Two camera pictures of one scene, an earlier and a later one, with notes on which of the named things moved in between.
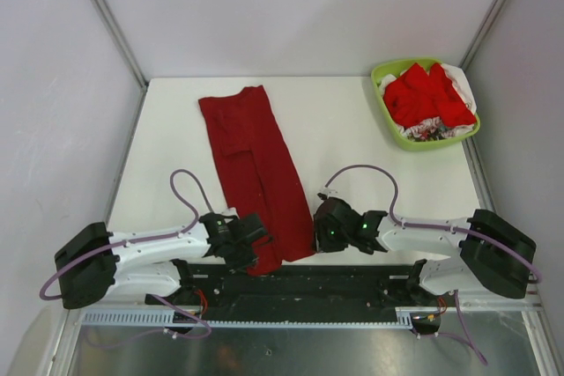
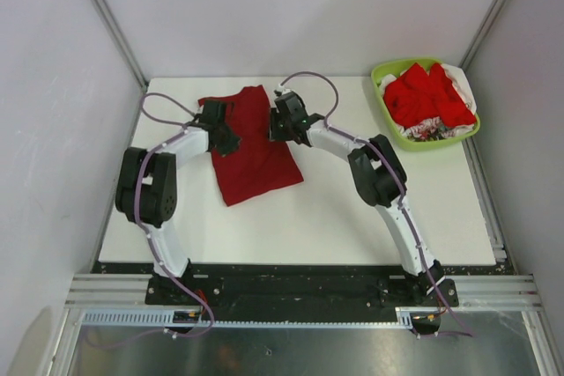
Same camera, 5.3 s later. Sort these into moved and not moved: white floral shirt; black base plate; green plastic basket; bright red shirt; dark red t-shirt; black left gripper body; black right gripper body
Moved: black left gripper body; dark red t-shirt; black right gripper body
Not moved: green plastic basket; black base plate; bright red shirt; white floral shirt
